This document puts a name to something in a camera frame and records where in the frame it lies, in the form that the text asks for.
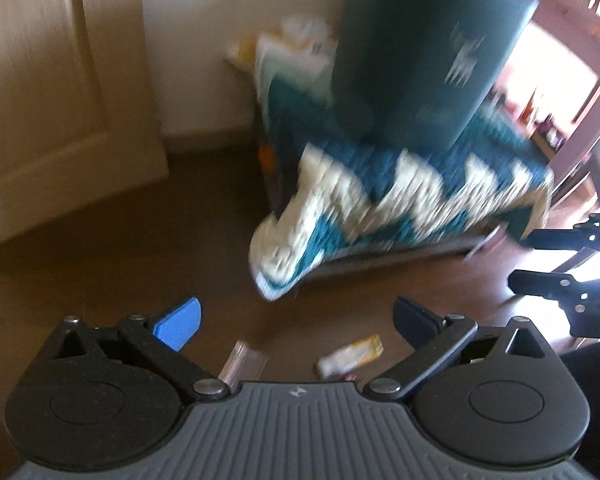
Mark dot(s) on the yellow white snack wrapper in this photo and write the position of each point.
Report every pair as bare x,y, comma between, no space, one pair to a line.
349,358

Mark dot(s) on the beige wooden door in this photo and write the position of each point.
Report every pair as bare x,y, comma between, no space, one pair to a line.
78,120

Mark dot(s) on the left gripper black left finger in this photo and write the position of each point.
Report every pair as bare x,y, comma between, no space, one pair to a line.
150,343

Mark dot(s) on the white yellow folded bag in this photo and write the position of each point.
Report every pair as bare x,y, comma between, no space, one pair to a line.
300,51

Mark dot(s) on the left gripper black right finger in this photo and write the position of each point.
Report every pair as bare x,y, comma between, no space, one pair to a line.
456,359

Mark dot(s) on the teal white zigzag knitted blanket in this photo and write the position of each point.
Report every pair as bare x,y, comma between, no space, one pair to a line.
339,197

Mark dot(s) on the clear plastic wrapper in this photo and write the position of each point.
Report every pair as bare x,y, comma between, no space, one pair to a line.
243,365

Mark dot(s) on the teal trash bin with deer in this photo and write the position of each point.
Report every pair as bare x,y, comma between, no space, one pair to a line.
411,73

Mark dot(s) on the pink wooden desk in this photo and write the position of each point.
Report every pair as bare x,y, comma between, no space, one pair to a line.
560,56

